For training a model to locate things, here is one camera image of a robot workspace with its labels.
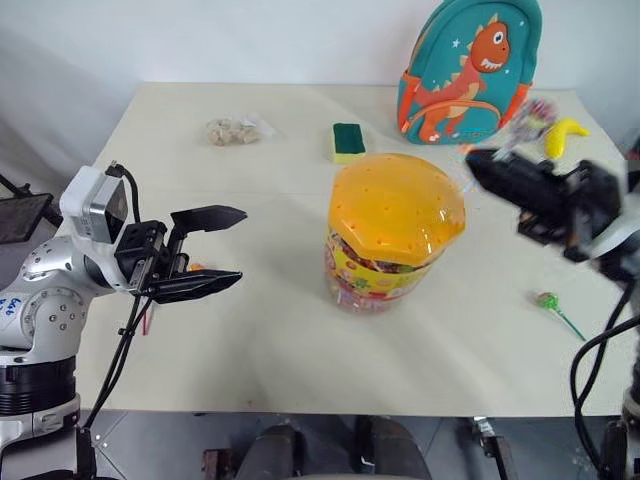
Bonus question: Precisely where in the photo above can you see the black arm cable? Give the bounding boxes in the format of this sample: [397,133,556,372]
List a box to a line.
[571,279,640,480]
[79,160,154,480]

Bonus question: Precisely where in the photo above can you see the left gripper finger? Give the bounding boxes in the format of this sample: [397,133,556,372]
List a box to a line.
[147,268,244,306]
[169,204,249,236]

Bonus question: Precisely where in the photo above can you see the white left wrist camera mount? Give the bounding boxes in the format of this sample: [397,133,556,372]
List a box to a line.
[59,164,129,246]

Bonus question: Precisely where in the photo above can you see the yellow toy banana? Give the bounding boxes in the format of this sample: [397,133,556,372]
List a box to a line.
[543,117,592,162]

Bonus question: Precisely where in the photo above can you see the clear bag of snacks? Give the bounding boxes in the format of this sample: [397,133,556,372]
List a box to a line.
[202,113,277,148]

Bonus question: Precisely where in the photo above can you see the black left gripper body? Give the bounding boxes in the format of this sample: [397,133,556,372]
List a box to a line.
[113,219,190,297]

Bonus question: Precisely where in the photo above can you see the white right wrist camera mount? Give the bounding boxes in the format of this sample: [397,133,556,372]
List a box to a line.
[592,158,640,260]

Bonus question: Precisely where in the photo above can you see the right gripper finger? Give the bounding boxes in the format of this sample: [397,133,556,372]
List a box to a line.
[469,147,554,175]
[464,158,541,207]

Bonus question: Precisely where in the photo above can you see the purple lollipop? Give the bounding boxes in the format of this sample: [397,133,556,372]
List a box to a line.
[455,98,560,162]

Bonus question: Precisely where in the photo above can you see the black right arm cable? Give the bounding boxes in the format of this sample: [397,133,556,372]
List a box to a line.
[571,279,640,480]

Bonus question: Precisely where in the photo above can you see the teal dinosaur backpack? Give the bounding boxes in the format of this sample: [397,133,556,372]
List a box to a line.
[396,0,544,147]

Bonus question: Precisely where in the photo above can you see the green wrapped lollipop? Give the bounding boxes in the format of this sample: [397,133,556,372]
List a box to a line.
[528,290,588,343]

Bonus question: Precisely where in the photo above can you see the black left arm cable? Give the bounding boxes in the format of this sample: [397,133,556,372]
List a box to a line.
[79,160,154,480]

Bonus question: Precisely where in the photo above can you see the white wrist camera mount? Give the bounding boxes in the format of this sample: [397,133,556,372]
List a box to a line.
[592,158,640,260]
[59,164,129,246]

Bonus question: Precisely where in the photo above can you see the clear plastic lollipop jar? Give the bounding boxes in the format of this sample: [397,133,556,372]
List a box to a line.
[323,227,435,316]

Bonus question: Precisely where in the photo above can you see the orange perforated jar lid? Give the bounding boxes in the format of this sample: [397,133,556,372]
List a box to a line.
[327,152,468,274]

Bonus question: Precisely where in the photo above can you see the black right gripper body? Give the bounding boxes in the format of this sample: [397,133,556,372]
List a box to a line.
[516,159,625,264]

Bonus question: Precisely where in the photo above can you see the orange lollipop red stick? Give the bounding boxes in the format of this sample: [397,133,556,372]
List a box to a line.
[139,259,204,337]

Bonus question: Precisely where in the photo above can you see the metal table leg bracket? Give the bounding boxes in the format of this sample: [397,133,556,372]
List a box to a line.
[471,414,517,480]

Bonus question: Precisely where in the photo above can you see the green and yellow sponge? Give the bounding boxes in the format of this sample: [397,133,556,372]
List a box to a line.
[332,121,367,166]

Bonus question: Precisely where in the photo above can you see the dark object at table edge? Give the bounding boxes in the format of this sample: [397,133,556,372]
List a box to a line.
[621,127,640,162]

